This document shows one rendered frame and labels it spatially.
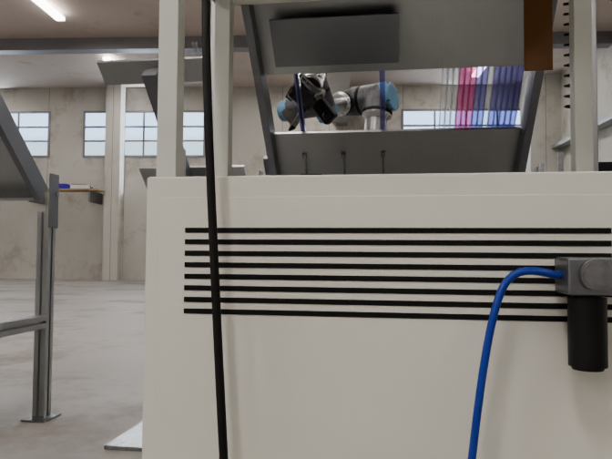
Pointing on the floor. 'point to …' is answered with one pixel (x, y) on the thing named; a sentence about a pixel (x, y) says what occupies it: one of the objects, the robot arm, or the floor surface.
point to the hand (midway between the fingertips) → (306, 115)
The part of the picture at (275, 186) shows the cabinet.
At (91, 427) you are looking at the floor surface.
